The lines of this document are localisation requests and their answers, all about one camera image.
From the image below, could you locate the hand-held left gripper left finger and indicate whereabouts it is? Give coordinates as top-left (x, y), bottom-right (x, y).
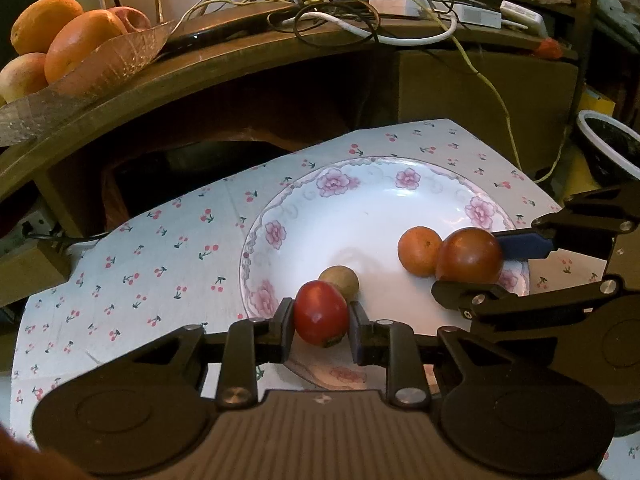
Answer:
top-left (132, 297), bottom-right (297, 408)

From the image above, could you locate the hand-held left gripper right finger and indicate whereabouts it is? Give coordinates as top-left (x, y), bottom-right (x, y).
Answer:
top-left (348, 300), bottom-right (506, 408)

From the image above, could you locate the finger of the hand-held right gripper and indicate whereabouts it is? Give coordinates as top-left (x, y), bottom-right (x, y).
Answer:
top-left (494, 182), bottom-right (640, 263)
top-left (431, 277), bottom-right (626, 326)

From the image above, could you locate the bright red tomato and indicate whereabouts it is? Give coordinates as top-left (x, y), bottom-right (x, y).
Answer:
top-left (293, 280), bottom-right (350, 349)

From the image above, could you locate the dark red tomato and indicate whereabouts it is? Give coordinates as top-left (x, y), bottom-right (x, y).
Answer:
top-left (435, 227), bottom-right (504, 284)

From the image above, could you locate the white floral plate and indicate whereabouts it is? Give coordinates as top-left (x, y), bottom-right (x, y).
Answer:
top-left (239, 156), bottom-right (531, 392)

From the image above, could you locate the small brown round fruit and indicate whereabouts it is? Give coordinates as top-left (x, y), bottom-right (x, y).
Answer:
top-left (318, 265), bottom-right (360, 302)

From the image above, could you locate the small orange tangerine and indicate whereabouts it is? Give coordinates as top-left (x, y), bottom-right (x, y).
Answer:
top-left (397, 226), bottom-right (444, 278)

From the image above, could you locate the black bowl with white rim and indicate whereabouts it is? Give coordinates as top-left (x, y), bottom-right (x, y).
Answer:
top-left (575, 109), bottom-right (640, 187)

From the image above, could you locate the cherry print table mat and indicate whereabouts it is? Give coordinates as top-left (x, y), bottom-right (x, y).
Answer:
top-left (9, 118), bottom-right (616, 466)

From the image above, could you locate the yellow packet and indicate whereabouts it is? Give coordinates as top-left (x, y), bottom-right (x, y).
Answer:
top-left (582, 87), bottom-right (617, 117)

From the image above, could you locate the vertical wooden pole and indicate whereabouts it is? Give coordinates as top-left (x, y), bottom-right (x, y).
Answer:
top-left (569, 0), bottom-right (599, 113)

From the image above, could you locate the white power plug block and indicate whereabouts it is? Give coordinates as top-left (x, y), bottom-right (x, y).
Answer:
top-left (500, 0), bottom-right (546, 37)

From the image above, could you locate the white charger brick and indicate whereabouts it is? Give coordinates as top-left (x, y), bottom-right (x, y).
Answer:
top-left (459, 5), bottom-right (502, 29)

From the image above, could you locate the wooden desk shelf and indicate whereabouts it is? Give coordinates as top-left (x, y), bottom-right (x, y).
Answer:
top-left (0, 2), bottom-right (583, 308)

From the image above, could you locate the wooden block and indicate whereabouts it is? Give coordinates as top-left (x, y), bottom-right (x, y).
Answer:
top-left (0, 240), bottom-right (72, 307)

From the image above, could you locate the flat white adapter box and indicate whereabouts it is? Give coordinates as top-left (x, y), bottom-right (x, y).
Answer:
top-left (369, 0), bottom-right (437, 20)

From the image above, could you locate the clear glass fruit bowl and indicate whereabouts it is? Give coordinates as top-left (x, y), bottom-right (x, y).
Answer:
top-left (0, 20), bottom-right (179, 147)

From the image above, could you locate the red apple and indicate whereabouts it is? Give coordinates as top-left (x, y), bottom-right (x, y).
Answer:
top-left (107, 6), bottom-right (153, 35)

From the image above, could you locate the large orange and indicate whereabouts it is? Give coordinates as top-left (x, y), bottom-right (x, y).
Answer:
top-left (44, 10), bottom-right (129, 86)
top-left (10, 0), bottom-right (85, 56)

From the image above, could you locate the pale yellow-pink apple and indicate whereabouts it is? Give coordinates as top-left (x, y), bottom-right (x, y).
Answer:
top-left (0, 52), bottom-right (49, 104)

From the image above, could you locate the thick white cable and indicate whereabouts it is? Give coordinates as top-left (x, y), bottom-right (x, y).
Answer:
top-left (280, 10), bottom-right (459, 47)

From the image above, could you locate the tangled black cable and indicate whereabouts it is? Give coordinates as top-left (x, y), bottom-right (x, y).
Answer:
top-left (267, 0), bottom-right (453, 46)

